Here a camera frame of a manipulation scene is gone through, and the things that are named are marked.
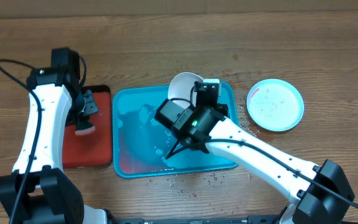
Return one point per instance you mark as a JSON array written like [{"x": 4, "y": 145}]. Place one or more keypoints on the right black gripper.
[{"x": 225, "y": 111}]

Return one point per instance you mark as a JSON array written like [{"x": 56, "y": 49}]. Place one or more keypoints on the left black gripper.
[{"x": 91, "y": 107}]

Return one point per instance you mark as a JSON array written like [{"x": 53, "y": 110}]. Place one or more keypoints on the white plate with red stain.
[{"x": 180, "y": 87}]

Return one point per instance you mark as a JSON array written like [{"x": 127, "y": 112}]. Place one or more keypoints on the light blue rimmed plate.
[{"x": 275, "y": 105}]

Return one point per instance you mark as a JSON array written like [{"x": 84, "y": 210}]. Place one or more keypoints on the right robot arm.
[{"x": 316, "y": 194}]

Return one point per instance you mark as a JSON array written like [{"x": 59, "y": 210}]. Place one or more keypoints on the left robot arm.
[{"x": 37, "y": 190}]

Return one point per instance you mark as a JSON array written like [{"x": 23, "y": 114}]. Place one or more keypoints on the dark tray with red water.
[{"x": 93, "y": 149}]

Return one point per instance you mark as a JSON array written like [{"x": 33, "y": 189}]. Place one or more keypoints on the teal plastic tray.
[{"x": 140, "y": 143}]

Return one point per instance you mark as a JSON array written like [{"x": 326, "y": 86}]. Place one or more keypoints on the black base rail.
[{"x": 252, "y": 219}]

